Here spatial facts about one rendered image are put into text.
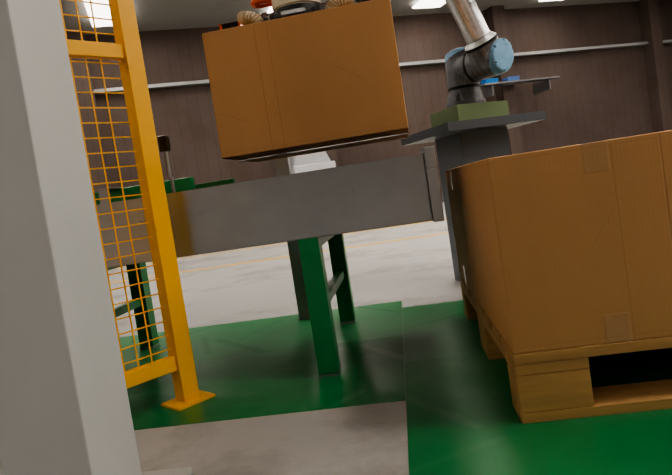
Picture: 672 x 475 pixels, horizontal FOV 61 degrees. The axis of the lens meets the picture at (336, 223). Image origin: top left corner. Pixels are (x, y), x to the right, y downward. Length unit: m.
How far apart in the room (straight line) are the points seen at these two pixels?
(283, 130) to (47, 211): 0.96
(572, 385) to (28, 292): 1.02
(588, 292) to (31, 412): 1.04
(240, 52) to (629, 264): 1.27
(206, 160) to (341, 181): 9.55
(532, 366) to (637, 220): 0.35
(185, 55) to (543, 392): 10.62
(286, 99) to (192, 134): 9.36
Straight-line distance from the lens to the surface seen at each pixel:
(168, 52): 11.47
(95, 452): 1.12
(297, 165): 10.40
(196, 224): 1.73
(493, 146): 2.79
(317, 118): 1.82
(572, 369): 1.28
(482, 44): 2.71
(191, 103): 11.27
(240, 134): 1.87
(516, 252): 1.21
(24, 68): 1.08
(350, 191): 1.63
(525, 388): 1.27
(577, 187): 1.23
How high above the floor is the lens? 0.52
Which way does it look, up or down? 3 degrees down
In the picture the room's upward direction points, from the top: 9 degrees counter-clockwise
